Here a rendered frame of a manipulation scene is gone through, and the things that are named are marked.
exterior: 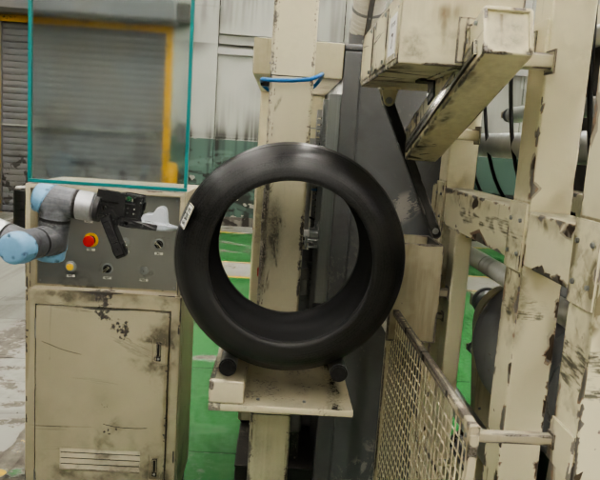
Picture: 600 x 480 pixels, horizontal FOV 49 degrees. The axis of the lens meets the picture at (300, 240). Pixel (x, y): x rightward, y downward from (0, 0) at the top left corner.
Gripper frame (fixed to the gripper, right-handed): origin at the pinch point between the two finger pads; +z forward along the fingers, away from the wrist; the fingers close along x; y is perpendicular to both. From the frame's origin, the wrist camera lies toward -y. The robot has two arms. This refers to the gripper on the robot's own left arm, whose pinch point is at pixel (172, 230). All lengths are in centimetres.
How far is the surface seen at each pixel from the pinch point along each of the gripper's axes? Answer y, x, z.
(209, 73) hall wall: 107, 910, -108
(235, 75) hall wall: 113, 918, -66
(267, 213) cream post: 5.3, 27.7, 22.9
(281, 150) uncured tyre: 25.2, -9.1, 23.5
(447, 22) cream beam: 56, -34, 51
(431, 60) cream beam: 48, -34, 49
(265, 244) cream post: -3.9, 27.7, 24.0
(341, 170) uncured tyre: 23.3, -11.0, 38.3
